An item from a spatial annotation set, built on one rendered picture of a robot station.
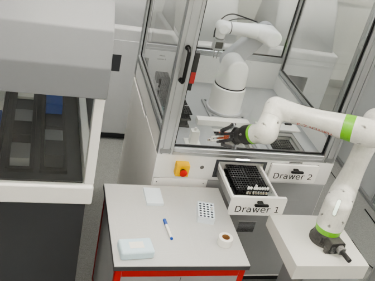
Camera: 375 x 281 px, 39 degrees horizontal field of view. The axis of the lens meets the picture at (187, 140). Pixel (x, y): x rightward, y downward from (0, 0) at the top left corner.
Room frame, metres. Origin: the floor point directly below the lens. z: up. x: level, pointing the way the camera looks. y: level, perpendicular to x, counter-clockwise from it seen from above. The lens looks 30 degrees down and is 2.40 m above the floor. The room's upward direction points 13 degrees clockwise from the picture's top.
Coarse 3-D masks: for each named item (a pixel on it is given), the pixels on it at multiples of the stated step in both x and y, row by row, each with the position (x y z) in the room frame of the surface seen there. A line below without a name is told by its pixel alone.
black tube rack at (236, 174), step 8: (232, 168) 2.40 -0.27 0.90; (240, 168) 2.42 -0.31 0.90; (248, 168) 2.45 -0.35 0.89; (256, 168) 2.46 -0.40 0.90; (232, 176) 2.33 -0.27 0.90; (240, 176) 2.35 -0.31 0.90; (248, 176) 2.37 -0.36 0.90; (256, 176) 2.38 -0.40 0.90; (232, 184) 2.30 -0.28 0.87; (240, 184) 2.28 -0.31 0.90; (248, 184) 2.29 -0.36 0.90; (256, 184) 2.31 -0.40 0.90; (264, 184) 2.33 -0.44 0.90; (240, 192) 2.24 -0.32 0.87; (248, 192) 2.26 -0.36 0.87
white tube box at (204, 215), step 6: (198, 204) 2.17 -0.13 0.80; (204, 204) 2.19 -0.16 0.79; (210, 204) 2.19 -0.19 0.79; (198, 210) 2.11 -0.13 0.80; (204, 210) 2.13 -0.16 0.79; (210, 210) 2.14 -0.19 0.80; (198, 216) 2.07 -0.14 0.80; (204, 216) 2.09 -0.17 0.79; (210, 216) 2.09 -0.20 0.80; (204, 222) 2.07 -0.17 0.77; (210, 222) 2.08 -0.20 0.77
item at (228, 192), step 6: (222, 162) 2.46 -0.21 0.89; (228, 162) 2.47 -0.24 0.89; (234, 162) 2.48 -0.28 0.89; (222, 168) 2.46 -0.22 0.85; (246, 168) 2.51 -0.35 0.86; (258, 168) 2.50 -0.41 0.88; (216, 174) 2.41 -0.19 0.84; (222, 174) 2.34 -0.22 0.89; (264, 174) 2.43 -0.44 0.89; (222, 180) 2.31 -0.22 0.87; (264, 180) 2.41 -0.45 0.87; (222, 186) 2.29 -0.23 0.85; (228, 186) 2.24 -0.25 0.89; (270, 186) 2.33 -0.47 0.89; (228, 192) 2.21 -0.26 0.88; (270, 192) 2.31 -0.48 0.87; (228, 198) 2.19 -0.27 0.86
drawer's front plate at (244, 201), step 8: (232, 200) 2.11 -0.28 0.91; (240, 200) 2.12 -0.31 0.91; (248, 200) 2.14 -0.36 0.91; (256, 200) 2.15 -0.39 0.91; (264, 200) 2.16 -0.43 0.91; (272, 200) 2.18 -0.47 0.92; (280, 200) 2.19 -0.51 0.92; (232, 208) 2.11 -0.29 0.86; (240, 208) 2.13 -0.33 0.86; (272, 208) 2.18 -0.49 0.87; (280, 208) 2.19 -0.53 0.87
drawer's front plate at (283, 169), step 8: (272, 168) 2.49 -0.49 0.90; (280, 168) 2.51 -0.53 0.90; (288, 168) 2.52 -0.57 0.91; (296, 168) 2.54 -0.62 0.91; (304, 168) 2.56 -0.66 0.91; (312, 168) 2.57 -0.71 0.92; (272, 176) 2.50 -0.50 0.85; (288, 176) 2.53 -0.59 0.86; (304, 176) 2.56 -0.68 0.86; (312, 176) 2.58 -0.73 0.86
